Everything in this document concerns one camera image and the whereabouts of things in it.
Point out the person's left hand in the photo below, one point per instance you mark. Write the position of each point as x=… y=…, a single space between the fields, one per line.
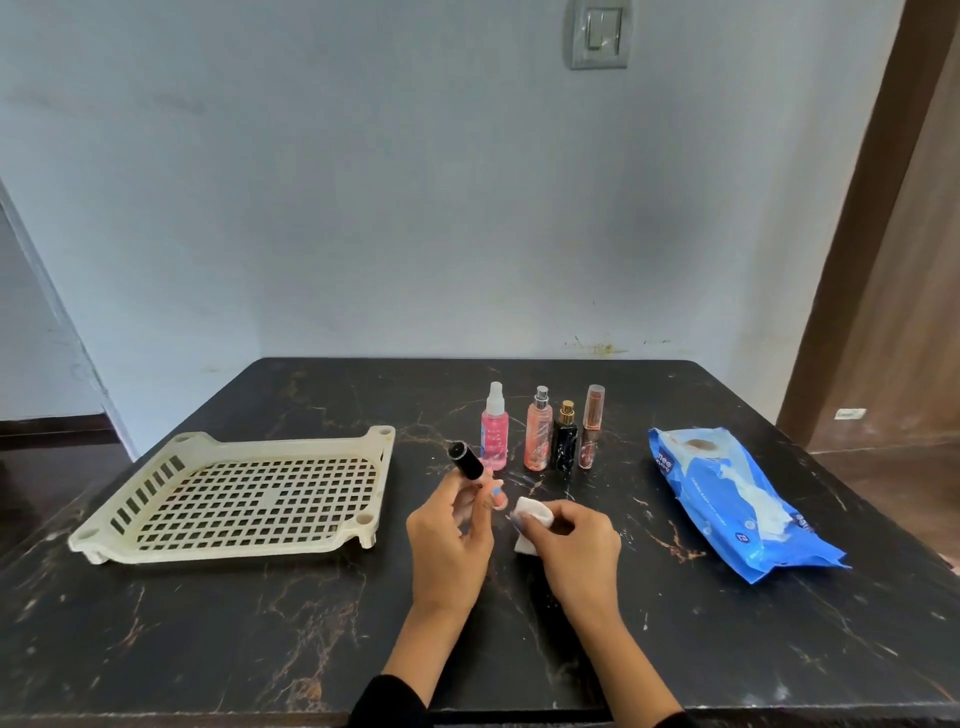
x=447 y=551

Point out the person's right hand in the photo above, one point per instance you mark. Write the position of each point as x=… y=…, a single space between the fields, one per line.
x=577 y=559

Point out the person's right thumb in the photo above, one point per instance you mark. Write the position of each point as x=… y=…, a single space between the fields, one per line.
x=559 y=510

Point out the person's left thumb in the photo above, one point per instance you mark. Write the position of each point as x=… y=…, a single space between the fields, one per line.
x=442 y=495

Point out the person's left middle finger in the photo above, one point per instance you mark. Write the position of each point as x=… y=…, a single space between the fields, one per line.
x=498 y=498

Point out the white wet wipe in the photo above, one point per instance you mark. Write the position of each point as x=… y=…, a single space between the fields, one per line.
x=531 y=517

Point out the black-capped spray bottle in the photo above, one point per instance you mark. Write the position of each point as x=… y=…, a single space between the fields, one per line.
x=472 y=469

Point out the person's right forearm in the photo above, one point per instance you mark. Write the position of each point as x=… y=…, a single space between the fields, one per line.
x=622 y=667

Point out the person's left forearm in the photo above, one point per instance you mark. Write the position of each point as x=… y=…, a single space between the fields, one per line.
x=420 y=660

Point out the pink spray bottle clear cap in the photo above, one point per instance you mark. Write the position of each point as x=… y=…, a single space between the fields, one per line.
x=493 y=429

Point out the black perfume bottle gold nozzle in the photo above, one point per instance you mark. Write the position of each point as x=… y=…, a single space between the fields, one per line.
x=565 y=439

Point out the peach spray bottle silver nozzle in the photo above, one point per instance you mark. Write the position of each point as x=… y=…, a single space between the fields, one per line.
x=538 y=431

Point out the slim rose perfume bottle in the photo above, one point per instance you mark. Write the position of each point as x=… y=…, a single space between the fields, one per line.
x=591 y=427

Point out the blue wet wipes packet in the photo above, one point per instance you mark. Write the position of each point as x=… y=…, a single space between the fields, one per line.
x=739 y=502

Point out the cream plastic perforated tray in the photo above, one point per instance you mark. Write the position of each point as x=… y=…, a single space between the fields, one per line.
x=240 y=496

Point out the brown wooden door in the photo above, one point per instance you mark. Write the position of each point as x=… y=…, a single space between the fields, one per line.
x=881 y=247

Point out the grey wall switch plate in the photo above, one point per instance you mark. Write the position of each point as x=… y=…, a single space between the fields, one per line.
x=598 y=34

